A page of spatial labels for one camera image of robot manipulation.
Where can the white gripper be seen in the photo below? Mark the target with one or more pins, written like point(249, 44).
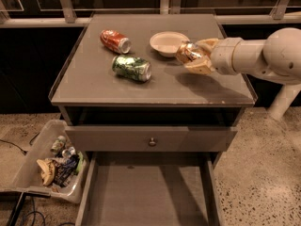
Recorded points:
point(224, 56)

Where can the orange soda can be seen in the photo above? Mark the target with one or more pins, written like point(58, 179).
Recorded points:
point(188, 52)

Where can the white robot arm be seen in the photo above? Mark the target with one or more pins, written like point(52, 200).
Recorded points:
point(276, 59)

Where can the green soda can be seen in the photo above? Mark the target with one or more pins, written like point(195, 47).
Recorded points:
point(132, 67)

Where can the grey drawer cabinet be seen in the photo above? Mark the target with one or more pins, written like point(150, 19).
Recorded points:
point(87, 92)

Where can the red soda can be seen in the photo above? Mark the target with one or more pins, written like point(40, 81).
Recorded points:
point(115, 41)

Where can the round metal drawer knob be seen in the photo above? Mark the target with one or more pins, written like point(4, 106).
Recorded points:
point(152, 142)

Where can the grey top drawer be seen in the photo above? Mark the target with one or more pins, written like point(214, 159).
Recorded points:
point(136, 138)

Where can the grey open middle drawer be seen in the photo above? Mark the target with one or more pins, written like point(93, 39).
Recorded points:
point(150, 189)

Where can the small can in bin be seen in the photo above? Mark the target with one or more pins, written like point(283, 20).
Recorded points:
point(58, 145)

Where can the white paper bowl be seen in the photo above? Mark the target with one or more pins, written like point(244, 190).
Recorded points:
point(167, 43)

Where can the dark snack bag in bin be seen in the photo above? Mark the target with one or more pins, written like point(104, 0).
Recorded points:
point(64, 170)

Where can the clear plastic bin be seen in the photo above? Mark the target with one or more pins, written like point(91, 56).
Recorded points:
point(28, 178)

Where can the tan crumpled item in bin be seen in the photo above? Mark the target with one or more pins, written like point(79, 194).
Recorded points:
point(47, 173)

